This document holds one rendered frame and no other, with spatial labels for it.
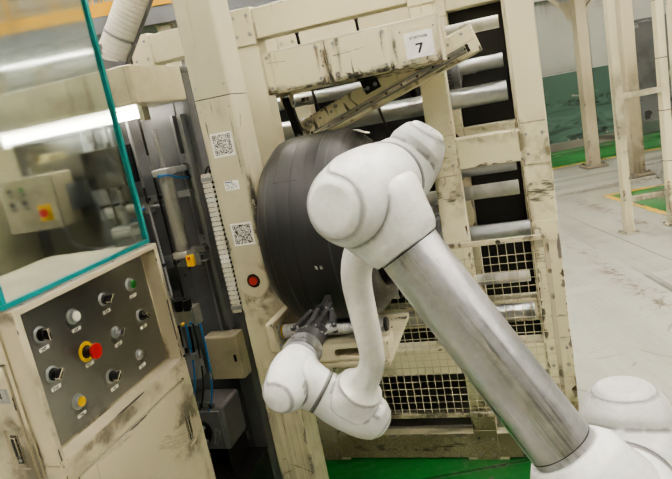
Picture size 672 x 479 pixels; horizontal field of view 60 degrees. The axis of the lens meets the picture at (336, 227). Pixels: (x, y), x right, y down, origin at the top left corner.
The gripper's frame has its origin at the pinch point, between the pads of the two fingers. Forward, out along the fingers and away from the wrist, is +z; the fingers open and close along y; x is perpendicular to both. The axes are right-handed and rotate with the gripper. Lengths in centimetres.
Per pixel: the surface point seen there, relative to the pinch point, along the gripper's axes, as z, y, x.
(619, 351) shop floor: 158, -96, 127
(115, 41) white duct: 62, 79, -83
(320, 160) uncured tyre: 16.4, -2.8, -36.7
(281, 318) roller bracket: 16.3, 22.4, 11.9
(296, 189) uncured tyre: 9.9, 3.8, -31.3
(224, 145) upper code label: 28, 31, -44
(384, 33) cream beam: 57, -20, -65
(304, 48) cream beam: 58, 7, -66
